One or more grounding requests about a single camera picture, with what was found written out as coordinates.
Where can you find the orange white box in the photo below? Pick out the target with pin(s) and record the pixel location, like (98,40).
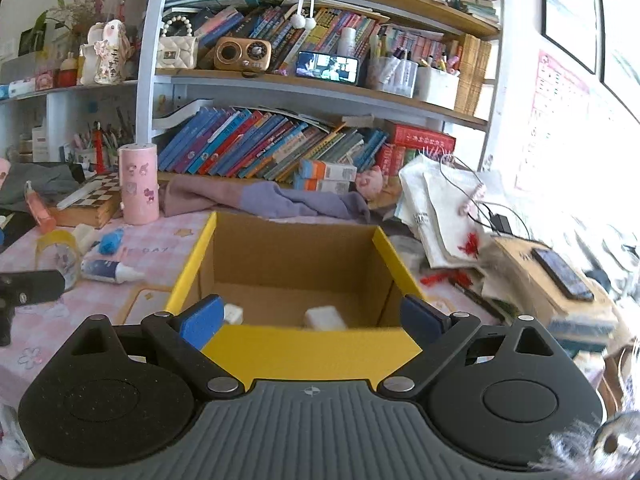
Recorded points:
(318,170)

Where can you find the pink pig plush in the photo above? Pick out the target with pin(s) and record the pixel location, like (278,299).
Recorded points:
(370,183)

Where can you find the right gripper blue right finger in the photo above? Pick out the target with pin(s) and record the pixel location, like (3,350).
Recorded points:
(441,339)

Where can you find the wooden retro radio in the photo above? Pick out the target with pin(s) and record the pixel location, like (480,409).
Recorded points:
(242,55)

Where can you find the pink checkered tablecloth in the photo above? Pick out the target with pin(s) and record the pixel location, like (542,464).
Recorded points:
(160,250)

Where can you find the large white charger block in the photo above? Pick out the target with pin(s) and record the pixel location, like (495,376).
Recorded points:
(324,319)

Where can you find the yellow clear tape roll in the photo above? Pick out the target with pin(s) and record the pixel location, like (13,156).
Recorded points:
(58,250)

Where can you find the white quilted purse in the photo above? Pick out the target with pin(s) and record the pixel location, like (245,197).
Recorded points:
(177,52)

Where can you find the black smartphone on books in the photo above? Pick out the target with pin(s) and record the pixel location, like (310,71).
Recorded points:
(562,275)

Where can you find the pink spray bottle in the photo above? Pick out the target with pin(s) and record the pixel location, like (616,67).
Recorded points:
(38,209)

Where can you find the pink cylindrical container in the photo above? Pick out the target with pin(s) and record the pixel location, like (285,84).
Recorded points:
(137,165)

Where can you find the red thick dictionary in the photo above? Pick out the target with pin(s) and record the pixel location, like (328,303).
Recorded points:
(419,138)

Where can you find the smartphone on shelf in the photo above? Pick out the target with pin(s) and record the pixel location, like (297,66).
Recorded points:
(328,67)

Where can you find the white bookshelf frame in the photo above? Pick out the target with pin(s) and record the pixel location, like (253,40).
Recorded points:
(138,104)

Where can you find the pink purple cloth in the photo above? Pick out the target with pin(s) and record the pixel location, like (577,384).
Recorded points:
(264,199)

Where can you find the wooden chessboard box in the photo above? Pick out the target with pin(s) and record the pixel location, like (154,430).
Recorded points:
(95,209)

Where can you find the stack of papers and books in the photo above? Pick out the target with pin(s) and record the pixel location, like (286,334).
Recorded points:
(447,210)

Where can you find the small white plug adapter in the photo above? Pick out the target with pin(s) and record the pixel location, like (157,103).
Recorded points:
(233,315)

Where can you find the yellow cardboard box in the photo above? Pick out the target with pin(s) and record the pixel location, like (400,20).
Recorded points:
(277,271)

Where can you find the blue white spray bottle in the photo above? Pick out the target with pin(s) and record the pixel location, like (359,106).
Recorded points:
(109,271)

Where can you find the blue fuzzy pompom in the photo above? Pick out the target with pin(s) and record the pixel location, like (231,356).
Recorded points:
(110,242)

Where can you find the row of leaning books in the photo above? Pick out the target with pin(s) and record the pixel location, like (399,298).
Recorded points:
(257,143)

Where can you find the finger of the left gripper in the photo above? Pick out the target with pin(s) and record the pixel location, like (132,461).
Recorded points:
(31,287)

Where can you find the grey folded garment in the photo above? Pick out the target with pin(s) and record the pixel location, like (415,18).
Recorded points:
(51,182)

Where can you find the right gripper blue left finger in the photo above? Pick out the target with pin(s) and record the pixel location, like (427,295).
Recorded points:
(177,343)

